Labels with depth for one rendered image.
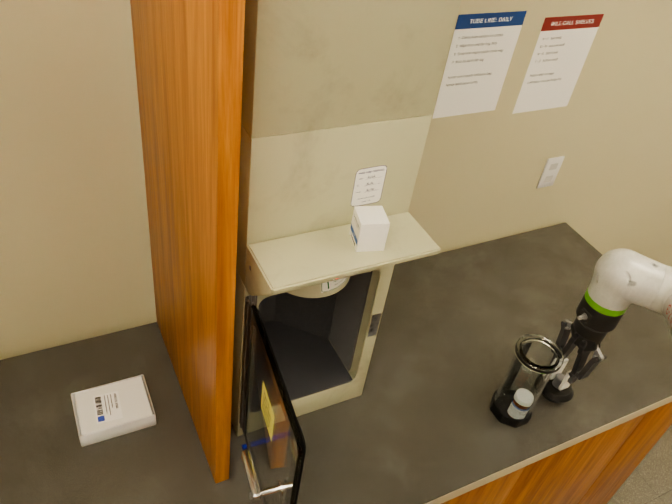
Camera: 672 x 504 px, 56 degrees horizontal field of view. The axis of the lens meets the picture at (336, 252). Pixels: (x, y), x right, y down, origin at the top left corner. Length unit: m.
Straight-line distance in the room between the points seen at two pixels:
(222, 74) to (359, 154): 0.35
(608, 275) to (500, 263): 0.68
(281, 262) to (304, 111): 0.25
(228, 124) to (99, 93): 0.57
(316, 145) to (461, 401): 0.87
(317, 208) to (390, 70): 0.26
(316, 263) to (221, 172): 0.27
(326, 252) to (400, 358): 0.68
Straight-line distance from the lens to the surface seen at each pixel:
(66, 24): 1.27
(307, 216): 1.07
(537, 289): 2.03
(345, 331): 1.47
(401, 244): 1.10
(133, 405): 1.50
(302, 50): 0.90
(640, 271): 1.44
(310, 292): 1.24
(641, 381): 1.92
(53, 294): 1.62
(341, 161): 1.03
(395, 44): 0.97
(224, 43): 0.75
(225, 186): 0.85
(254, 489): 1.12
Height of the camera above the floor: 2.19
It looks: 40 degrees down
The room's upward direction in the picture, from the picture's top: 10 degrees clockwise
